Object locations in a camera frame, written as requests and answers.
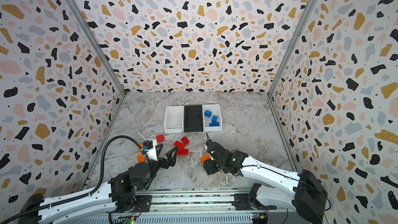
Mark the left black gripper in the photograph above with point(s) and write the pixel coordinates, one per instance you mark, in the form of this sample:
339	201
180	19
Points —
172	160

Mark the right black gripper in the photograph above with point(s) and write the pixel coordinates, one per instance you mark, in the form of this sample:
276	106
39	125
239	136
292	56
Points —
212	154

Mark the red square lego brick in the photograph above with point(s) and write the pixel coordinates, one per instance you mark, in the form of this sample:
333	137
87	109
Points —
160	138

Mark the blue lego brick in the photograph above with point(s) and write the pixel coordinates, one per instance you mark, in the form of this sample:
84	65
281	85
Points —
214	124

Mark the blue square lego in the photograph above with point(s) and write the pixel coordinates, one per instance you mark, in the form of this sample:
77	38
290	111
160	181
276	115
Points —
207	113
214	119

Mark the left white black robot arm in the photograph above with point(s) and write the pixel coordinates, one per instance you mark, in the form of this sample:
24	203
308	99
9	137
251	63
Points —
116	195

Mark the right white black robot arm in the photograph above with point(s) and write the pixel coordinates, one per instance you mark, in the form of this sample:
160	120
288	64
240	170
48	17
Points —
279	183

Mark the orange lego brick centre left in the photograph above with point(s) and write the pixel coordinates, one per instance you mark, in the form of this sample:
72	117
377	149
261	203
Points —
205	158

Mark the orange lego brick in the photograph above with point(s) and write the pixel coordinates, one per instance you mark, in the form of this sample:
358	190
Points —
205	158
141	146

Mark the orange lego brick far left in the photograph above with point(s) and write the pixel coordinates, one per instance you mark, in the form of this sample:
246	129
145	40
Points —
141	146

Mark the orange lego plate left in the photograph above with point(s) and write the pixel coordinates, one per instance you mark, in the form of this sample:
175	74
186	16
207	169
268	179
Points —
141	158

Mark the black middle bin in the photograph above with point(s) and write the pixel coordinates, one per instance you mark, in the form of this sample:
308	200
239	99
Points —
193	118

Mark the left white bin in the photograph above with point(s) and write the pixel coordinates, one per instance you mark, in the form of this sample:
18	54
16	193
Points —
173	120

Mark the white bin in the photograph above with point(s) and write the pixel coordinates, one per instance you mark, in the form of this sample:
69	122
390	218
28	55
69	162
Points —
215	110
173	120

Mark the right white bin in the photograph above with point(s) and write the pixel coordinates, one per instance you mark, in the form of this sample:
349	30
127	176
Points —
215	110

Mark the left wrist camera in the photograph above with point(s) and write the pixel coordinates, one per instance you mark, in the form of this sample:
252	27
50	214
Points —
149	150

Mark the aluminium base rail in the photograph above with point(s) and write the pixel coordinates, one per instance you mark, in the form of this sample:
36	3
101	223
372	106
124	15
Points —
191	200

